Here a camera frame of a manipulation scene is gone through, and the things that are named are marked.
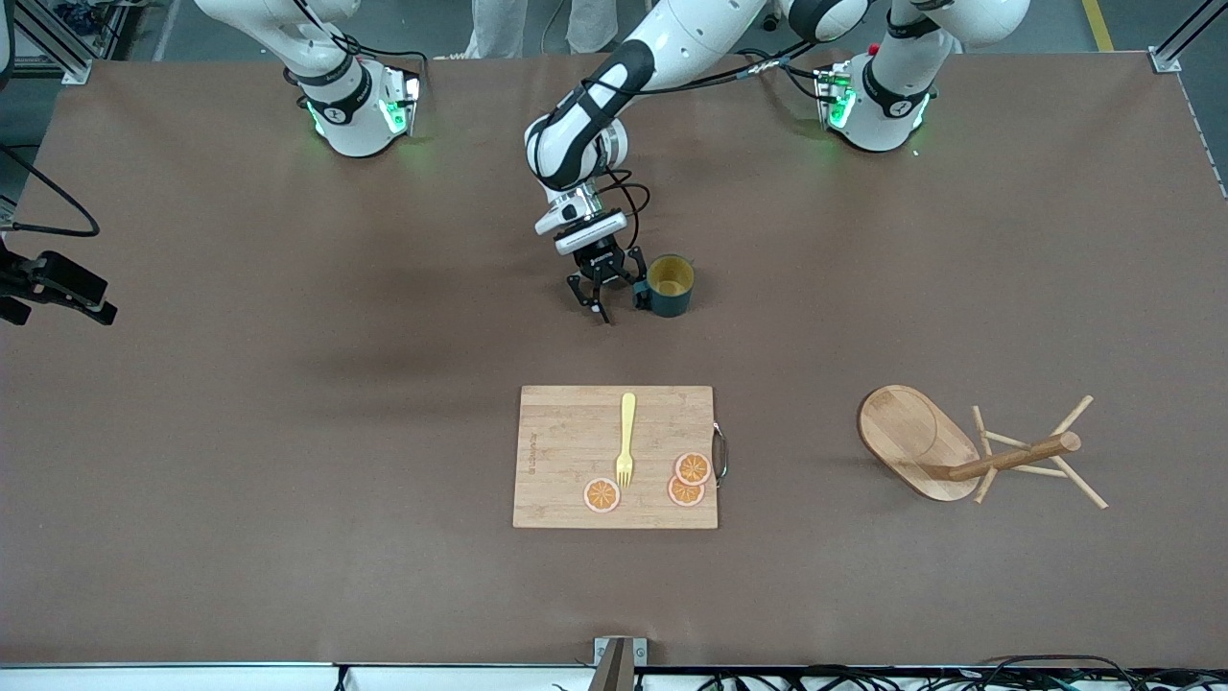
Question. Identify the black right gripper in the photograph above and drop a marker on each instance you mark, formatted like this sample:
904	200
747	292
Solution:
38	275

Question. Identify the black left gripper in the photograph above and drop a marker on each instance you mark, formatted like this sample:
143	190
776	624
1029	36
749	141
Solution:
603	262

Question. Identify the dark teal mug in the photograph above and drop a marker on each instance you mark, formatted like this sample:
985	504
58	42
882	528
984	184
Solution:
672	297

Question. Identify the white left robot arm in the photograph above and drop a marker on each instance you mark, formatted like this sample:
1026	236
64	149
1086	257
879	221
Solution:
585	134

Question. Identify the wooden mug rack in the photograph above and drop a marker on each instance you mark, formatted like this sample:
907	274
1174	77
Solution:
907	432

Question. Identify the yellow plastic fork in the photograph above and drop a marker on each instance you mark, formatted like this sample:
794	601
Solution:
627	422

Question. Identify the bamboo cutting board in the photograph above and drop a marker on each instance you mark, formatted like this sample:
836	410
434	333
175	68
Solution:
566	451

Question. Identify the orange slice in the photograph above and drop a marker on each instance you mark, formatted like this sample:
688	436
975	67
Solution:
693	468
681	496
602	495

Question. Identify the person in white trousers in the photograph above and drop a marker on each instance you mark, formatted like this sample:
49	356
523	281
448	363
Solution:
499	24

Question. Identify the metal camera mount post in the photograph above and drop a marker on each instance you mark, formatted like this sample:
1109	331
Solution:
619	667

